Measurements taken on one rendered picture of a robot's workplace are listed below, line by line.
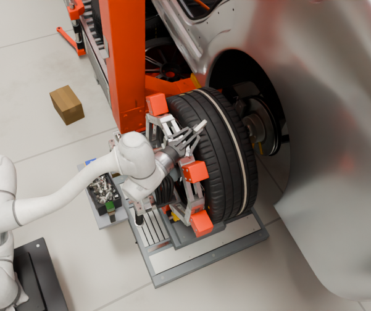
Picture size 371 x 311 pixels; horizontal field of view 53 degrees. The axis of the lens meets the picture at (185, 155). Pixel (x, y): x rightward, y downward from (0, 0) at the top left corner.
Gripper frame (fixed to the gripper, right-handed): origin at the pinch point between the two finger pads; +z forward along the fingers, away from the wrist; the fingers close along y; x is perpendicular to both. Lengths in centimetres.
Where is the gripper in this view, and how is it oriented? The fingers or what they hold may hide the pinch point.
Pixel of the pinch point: (200, 127)
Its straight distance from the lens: 152.6
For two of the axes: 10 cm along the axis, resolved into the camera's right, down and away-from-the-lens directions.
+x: 1.3, -4.4, -8.9
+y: 7.5, 6.3, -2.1
